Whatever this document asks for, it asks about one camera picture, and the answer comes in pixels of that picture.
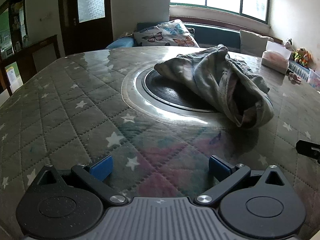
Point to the small pink cloth toy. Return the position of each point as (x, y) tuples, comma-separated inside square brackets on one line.
[(295, 77)]

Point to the dark wooden cabinet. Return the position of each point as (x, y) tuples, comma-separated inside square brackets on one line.
[(25, 52)]

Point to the butterfly print pillow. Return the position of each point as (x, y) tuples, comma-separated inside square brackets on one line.
[(165, 35)]

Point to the plain white pillow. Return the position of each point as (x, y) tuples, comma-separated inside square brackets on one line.
[(252, 41)]

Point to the tissue box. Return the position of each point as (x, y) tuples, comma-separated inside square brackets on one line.
[(275, 60)]

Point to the dark wooden glass door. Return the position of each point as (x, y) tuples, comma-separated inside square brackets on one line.
[(70, 30)]

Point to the striped blue bench mat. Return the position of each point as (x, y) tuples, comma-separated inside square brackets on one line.
[(298, 70)]

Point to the orange tiger plush toy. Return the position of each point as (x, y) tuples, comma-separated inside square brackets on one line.
[(306, 59)]

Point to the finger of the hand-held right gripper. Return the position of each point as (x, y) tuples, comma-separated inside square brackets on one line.
[(307, 148)]

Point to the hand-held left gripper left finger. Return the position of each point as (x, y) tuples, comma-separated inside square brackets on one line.
[(101, 168)]

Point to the green and yellow plush toy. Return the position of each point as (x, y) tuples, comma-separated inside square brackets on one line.
[(299, 55)]

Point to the clear plastic storage box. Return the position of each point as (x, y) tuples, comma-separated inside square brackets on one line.
[(315, 78)]

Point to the blue seat cushion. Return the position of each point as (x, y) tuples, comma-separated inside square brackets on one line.
[(122, 43)]

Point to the teal upholstered bench sofa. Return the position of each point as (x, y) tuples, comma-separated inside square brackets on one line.
[(215, 36)]

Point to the quilted star tablecloth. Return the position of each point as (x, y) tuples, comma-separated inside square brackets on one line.
[(62, 105)]

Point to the round black inset hotplate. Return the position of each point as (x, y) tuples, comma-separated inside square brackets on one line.
[(170, 92)]

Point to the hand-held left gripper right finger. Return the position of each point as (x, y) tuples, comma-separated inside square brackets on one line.
[(218, 167)]

